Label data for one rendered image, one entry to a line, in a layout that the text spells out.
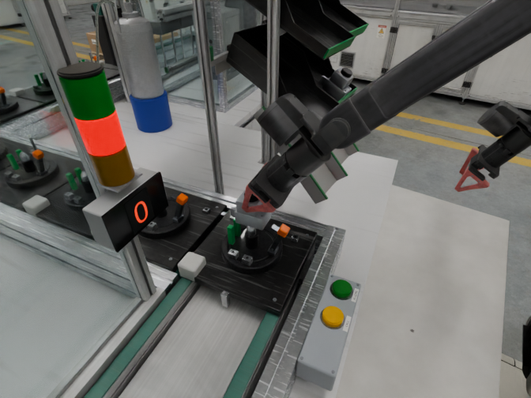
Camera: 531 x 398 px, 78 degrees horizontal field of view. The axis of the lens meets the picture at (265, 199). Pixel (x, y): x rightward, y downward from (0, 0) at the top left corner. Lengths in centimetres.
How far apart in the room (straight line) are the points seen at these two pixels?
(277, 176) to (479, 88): 418
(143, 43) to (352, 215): 100
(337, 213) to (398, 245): 20
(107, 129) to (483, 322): 84
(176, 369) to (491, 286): 76
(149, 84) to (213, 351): 111
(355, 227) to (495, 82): 375
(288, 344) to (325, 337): 7
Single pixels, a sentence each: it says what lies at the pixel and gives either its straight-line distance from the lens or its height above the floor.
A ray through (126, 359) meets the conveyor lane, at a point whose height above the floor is 95.
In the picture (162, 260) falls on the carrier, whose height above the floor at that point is 97.
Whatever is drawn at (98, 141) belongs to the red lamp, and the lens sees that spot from 47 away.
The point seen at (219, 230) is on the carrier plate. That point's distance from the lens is 82.
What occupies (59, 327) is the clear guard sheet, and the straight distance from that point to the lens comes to 61.
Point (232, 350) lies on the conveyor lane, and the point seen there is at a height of 92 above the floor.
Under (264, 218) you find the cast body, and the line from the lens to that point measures 65.
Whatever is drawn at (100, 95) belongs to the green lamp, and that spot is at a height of 139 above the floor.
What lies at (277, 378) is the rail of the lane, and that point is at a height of 96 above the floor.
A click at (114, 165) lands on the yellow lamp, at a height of 129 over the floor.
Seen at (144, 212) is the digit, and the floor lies 120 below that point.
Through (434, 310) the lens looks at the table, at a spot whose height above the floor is 86.
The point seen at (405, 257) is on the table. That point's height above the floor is 86.
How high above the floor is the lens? 153
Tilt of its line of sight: 38 degrees down
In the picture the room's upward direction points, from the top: straight up
